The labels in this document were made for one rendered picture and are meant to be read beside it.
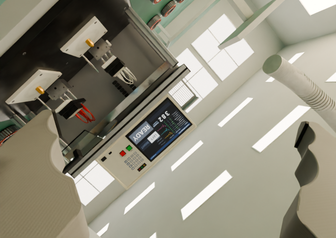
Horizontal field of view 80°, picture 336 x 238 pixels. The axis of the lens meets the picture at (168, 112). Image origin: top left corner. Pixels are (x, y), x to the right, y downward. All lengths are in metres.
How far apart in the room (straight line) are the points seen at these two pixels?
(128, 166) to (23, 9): 0.68
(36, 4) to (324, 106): 2.09
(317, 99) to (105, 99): 1.74
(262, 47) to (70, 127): 7.67
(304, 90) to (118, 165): 1.61
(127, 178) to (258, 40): 7.63
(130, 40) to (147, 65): 0.14
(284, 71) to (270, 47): 6.61
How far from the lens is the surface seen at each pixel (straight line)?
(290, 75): 1.88
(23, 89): 0.79
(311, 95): 2.09
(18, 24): 0.59
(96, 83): 1.03
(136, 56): 1.01
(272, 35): 8.51
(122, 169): 0.97
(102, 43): 0.91
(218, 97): 7.57
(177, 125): 0.91
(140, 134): 0.91
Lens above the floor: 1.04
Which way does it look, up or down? 9 degrees up
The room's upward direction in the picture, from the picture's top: 137 degrees clockwise
